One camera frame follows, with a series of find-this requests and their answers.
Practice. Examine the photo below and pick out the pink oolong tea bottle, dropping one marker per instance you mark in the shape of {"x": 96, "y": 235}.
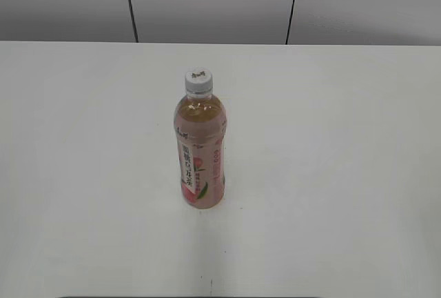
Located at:
{"x": 200, "y": 124}

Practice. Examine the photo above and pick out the white bottle cap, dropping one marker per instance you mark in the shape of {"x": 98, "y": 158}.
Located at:
{"x": 199, "y": 81}

